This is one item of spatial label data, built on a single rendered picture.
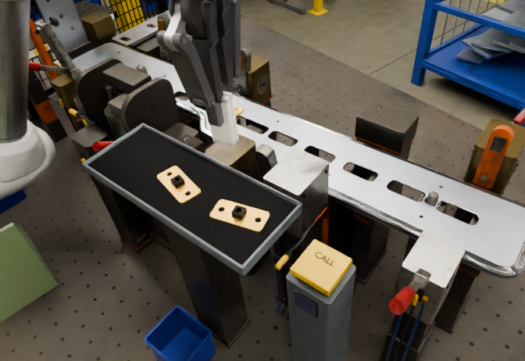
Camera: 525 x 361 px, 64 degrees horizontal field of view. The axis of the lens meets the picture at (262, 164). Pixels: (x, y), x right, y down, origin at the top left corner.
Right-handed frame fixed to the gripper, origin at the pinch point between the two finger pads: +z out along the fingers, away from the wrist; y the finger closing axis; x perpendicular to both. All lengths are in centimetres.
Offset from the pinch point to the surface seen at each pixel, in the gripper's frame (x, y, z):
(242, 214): -0.9, -0.4, 16.6
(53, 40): 73, 36, 17
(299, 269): -11.6, -5.3, 17.7
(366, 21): 55, 321, 133
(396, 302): -23.8, -3.6, 20.2
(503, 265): -39, 18, 34
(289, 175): -1.6, 15.2, 22.7
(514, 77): -58, 228, 116
